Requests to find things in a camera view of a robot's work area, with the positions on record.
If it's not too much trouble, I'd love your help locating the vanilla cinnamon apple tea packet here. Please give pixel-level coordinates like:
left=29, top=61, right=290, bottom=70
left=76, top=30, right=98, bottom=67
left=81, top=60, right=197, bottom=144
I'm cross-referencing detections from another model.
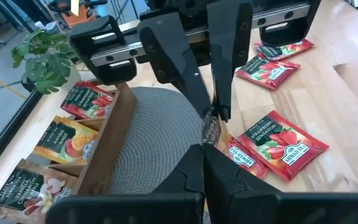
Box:
left=0, top=157, right=78, bottom=220

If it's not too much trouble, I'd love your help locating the orange device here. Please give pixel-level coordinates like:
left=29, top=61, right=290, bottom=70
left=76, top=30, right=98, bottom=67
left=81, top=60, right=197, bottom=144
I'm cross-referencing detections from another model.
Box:
left=61, top=0, right=98, bottom=29

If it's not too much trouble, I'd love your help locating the wooden three-compartment tray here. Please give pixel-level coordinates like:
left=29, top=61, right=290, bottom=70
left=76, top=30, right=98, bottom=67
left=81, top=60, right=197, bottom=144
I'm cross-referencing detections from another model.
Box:
left=0, top=81, right=138, bottom=224

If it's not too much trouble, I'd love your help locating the grey round woven placemat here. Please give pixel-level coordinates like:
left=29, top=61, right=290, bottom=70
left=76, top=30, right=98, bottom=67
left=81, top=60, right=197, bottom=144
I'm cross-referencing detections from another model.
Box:
left=106, top=86, right=226, bottom=195

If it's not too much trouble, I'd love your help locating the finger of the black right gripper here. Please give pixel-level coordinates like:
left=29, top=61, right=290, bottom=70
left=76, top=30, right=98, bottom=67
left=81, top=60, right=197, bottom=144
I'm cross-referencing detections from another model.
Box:
left=206, top=0, right=254, bottom=123
left=137, top=11, right=213, bottom=121

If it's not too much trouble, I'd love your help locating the black metal table frame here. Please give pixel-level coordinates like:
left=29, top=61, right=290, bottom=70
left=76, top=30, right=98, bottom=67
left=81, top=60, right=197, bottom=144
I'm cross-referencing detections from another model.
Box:
left=0, top=88, right=45, bottom=183

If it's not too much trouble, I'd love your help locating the strawberry sensation tea packet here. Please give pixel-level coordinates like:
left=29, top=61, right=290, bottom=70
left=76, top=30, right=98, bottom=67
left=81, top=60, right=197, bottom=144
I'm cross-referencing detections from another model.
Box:
left=60, top=81, right=115, bottom=121
left=234, top=55, right=301, bottom=91
left=221, top=135, right=270, bottom=180
left=252, top=39, right=315, bottom=62
left=237, top=110, right=330, bottom=182

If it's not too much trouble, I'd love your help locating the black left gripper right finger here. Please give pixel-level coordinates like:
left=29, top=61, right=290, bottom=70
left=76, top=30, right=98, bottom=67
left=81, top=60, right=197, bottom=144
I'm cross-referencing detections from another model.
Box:
left=203, top=143, right=358, bottom=224

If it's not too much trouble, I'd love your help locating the potted green plant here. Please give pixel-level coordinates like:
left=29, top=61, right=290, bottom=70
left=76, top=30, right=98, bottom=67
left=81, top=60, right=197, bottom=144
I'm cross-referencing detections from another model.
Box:
left=11, top=27, right=81, bottom=96

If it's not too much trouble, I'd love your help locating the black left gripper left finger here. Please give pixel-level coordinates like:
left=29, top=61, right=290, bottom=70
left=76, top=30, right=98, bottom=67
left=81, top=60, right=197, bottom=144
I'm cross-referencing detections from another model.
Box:
left=45, top=143, right=205, bottom=224

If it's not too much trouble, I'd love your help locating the mango magic tea packet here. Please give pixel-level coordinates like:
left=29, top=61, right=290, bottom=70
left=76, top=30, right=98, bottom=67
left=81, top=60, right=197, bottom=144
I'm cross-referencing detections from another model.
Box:
left=32, top=115, right=99, bottom=166
left=201, top=113, right=230, bottom=147

